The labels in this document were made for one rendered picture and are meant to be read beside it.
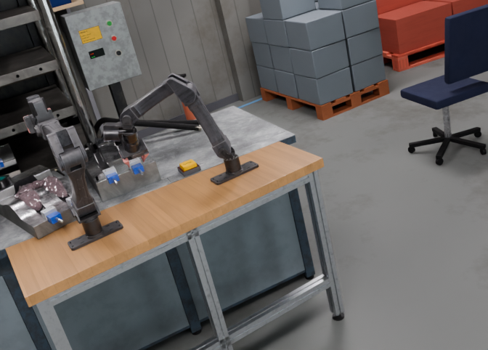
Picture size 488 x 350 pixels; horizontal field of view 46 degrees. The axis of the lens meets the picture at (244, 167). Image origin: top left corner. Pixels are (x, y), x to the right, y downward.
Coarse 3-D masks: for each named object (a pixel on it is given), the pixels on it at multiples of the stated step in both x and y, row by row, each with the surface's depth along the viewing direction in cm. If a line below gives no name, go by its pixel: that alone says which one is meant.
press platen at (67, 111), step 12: (24, 96) 351; (48, 96) 335; (60, 96) 328; (0, 108) 334; (12, 108) 326; (24, 108) 320; (60, 108) 300; (72, 108) 301; (0, 120) 307; (12, 120) 301; (0, 132) 289; (12, 132) 292
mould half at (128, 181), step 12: (108, 144) 263; (108, 156) 257; (120, 156) 257; (96, 168) 251; (120, 168) 242; (144, 168) 240; (156, 168) 242; (96, 180) 236; (120, 180) 237; (132, 180) 239; (144, 180) 242; (156, 180) 244; (108, 192) 237; (120, 192) 239
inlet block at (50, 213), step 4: (48, 208) 222; (52, 208) 221; (44, 212) 220; (48, 212) 220; (52, 212) 221; (56, 212) 221; (44, 216) 220; (48, 216) 219; (52, 216) 218; (56, 216) 218; (60, 216) 219; (48, 220) 220; (52, 220) 218; (56, 220) 218; (60, 220) 215
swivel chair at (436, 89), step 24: (456, 24) 340; (480, 24) 346; (456, 48) 347; (480, 48) 354; (456, 72) 355; (480, 72) 362; (408, 96) 379; (432, 96) 361; (456, 96) 355; (480, 144) 371
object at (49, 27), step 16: (32, 0) 334; (48, 0) 276; (48, 16) 277; (48, 32) 281; (48, 48) 345; (64, 48) 284; (64, 64) 286; (64, 80) 354; (80, 96) 294; (80, 112) 296
